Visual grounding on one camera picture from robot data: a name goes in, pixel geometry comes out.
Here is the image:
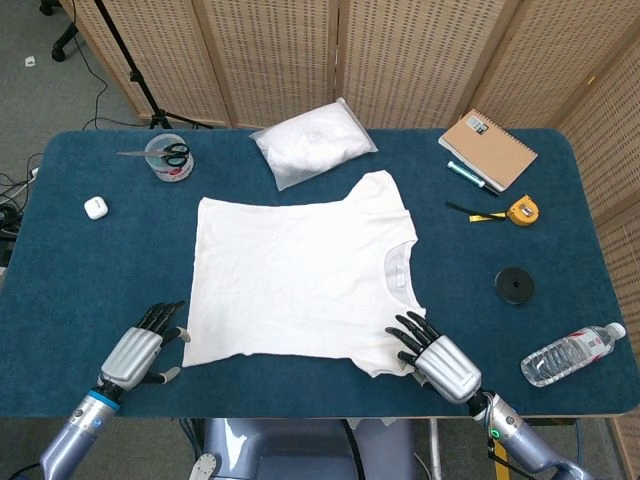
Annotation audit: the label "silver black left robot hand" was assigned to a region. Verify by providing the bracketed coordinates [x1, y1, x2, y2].
[97, 300, 192, 392]

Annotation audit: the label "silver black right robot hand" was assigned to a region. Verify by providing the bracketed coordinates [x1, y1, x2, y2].
[384, 310, 484, 405]

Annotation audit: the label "white T-shirt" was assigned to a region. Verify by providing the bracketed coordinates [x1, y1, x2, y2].
[181, 169, 429, 380]

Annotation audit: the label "white table leg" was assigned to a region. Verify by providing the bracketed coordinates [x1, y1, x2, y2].
[427, 418, 444, 480]

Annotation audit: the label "teal blue table mat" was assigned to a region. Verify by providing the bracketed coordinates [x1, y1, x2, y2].
[0, 128, 640, 419]

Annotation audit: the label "black round disc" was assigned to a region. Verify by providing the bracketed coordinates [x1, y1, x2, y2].
[494, 267, 536, 305]

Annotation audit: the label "clear plastic water bottle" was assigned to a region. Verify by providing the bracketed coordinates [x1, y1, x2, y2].
[519, 321, 628, 388]

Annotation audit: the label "white earbuds case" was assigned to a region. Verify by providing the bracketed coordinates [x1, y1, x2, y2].
[83, 196, 110, 220]

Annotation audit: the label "blue-grey robot torso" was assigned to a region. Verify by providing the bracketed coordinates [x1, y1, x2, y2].
[187, 417, 419, 480]

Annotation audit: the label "clear plastic clip jar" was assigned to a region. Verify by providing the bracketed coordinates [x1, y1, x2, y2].
[144, 132, 196, 184]

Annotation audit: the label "green marker pen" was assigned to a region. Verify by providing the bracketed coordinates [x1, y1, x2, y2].
[446, 159, 500, 197]

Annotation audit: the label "brown spiral notebook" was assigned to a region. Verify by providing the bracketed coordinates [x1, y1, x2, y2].
[438, 108, 540, 193]

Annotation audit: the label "white garment in plastic bag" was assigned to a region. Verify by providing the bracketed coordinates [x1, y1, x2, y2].
[248, 96, 380, 192]

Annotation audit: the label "black tripod stand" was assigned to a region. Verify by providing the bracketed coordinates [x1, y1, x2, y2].
[92, 0, 214, 131]

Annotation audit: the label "black office chair base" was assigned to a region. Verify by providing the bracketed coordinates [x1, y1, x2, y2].
[39, 0, 81, 64]

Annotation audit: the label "bundle of floor cables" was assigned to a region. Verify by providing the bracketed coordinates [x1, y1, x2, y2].
[0, 152, 44, 261]

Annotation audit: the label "black handled scissors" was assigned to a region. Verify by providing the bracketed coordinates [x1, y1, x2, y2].
[116, 142, 191, 168]

